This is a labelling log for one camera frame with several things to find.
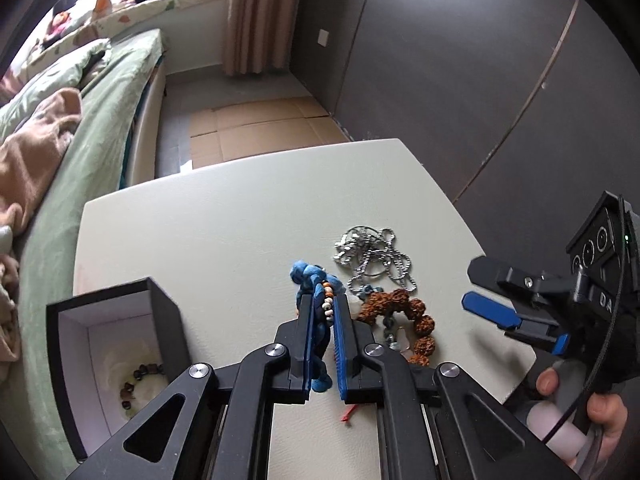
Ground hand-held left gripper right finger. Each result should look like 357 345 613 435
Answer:
332 294 583 480

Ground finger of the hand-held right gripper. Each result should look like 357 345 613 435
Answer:
462 292 572 357
467 256 576 311

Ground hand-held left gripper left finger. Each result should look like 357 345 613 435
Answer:
65 294 317 480

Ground blue knotted cord bracelet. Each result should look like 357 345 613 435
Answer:
289 260 348 394

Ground black jewelry box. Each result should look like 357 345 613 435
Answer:
46 276 197 463

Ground person's right hand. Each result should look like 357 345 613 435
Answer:
536 367 629 442

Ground flattened cardboard sheet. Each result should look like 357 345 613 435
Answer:
188 97 348 170

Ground green bed blanket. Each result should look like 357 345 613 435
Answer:
0 29 166 466

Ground beige curtain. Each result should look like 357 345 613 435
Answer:
222 0 310 79

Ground pink fleece blanket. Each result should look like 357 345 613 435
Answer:
0 88 84 364

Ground light green pillow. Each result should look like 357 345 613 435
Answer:
0 39 112 136

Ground leaf print window cushion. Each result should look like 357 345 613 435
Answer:
30 0 234 61

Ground black cable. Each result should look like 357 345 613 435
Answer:
543 198 632 445

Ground brown rough bead bracelet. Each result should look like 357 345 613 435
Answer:
356 289 439 366

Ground silver chain necklace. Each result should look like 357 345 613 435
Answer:
333 226 418 297

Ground dark beaded bracelet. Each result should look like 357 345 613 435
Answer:
119 363 167 411

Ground white bed frame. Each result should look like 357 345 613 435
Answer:
129 58 168 189

